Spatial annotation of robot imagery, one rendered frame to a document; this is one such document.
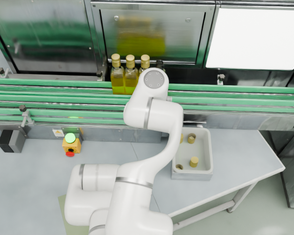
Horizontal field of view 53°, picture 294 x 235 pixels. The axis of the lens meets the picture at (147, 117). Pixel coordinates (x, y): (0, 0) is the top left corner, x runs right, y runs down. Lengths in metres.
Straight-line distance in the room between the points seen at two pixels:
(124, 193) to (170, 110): 0.21
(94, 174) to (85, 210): 0.12
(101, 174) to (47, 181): 0.53
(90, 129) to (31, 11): 0.55
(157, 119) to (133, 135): 0.69
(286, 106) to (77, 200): 1.00
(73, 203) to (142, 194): 0.27
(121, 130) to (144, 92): 0.65
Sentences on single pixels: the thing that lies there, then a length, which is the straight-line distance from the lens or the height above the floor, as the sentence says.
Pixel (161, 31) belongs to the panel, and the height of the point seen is 1.19.
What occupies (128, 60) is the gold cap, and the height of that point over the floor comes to 1.16.
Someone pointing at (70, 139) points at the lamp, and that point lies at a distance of 1.35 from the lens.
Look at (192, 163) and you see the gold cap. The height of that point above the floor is 0.80.
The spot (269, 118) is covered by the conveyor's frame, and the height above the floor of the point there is 0.86.
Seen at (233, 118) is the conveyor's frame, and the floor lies 0.85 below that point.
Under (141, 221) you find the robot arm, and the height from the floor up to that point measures 1.37.
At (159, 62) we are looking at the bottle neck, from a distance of 1.20.
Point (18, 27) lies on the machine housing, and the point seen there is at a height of 1.16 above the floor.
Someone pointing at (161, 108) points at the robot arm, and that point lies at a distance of 0.67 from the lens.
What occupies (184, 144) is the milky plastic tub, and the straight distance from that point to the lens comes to 1.40.
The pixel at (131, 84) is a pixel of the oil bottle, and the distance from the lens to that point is 1.25.
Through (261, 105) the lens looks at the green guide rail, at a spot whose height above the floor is 0.93.
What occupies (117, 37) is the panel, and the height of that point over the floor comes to 1.15.
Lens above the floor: 1.98
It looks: 56 degrees down
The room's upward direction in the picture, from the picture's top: straight up
